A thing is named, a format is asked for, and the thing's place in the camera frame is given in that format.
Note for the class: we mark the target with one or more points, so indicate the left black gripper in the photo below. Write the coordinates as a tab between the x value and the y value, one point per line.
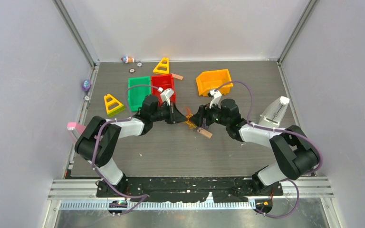
174	116

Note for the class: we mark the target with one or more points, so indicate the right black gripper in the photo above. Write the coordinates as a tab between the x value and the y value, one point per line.
204	111

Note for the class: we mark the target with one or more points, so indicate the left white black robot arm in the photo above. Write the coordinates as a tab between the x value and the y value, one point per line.
97	142

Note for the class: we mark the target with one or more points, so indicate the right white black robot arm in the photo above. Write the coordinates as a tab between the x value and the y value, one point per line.
294	154

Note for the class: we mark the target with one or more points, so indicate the tan wooden block near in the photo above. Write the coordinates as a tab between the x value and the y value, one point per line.
205	133

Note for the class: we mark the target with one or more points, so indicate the tan wooden block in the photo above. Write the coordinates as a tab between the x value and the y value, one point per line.
205	133
176	76

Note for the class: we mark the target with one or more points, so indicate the red plastic bin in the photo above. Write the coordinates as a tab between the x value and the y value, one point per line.
163	81

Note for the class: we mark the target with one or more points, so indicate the orange plastic bin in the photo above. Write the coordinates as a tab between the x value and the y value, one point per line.
208	80

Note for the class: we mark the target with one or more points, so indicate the tan wooden block far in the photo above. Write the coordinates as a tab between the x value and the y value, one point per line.
176	76

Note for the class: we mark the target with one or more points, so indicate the green plastic bin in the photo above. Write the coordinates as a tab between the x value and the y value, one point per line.
137	95

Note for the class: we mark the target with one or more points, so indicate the yellow triangle block far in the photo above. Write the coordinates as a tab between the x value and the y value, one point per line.
162	68

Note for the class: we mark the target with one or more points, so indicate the yellow triangle block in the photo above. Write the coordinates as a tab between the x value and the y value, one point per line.
112	105
162	68

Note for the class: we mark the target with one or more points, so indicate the yellow triangle block near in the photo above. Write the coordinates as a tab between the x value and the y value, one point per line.
112	105

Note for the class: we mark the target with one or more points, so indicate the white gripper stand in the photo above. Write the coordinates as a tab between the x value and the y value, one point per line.
272	116

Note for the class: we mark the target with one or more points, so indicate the small toy figurine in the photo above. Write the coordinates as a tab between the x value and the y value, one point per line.
127	59

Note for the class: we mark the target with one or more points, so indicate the purple toy block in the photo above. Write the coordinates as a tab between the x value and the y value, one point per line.
86	85

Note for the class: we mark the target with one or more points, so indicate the pink gripper stand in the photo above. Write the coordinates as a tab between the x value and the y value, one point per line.
75	130

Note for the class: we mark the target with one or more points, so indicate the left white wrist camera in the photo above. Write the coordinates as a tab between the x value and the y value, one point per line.
165	95

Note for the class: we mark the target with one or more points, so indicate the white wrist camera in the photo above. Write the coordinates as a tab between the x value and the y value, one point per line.
165	95
215	98

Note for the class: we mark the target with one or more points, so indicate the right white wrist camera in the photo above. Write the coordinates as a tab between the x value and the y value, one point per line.
215	98

